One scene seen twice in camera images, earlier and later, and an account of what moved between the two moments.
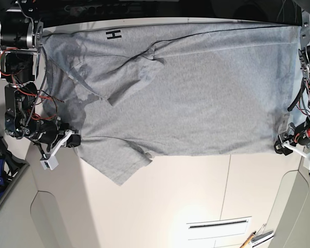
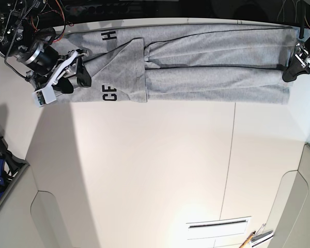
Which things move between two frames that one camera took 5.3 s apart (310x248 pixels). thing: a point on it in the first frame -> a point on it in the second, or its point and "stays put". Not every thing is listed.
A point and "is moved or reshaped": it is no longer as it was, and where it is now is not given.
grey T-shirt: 130,94 is moved or reshaped
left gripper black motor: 53,136 -> 44,62
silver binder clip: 259,236 stays put
